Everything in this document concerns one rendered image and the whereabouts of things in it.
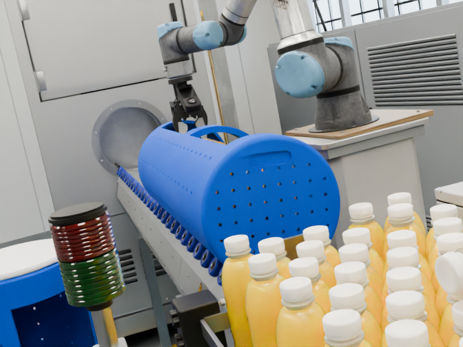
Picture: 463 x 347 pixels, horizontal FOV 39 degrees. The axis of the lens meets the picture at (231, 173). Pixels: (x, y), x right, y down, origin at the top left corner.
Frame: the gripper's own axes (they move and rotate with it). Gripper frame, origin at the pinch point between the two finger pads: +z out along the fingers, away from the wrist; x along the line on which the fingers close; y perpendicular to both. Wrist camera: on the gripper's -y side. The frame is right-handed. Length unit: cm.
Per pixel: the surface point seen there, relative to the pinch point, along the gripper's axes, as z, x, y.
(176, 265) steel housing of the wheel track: 29.5, 14.2, -10.0
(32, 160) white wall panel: 32, 61, 445
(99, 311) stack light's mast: 2, 37, -112
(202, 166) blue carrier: -3, 11, -57
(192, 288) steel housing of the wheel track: 29.9, 14.3, -31.1
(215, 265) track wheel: 19, 12, -52
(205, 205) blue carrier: 3, 14, -65
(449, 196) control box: 7, -23, -87
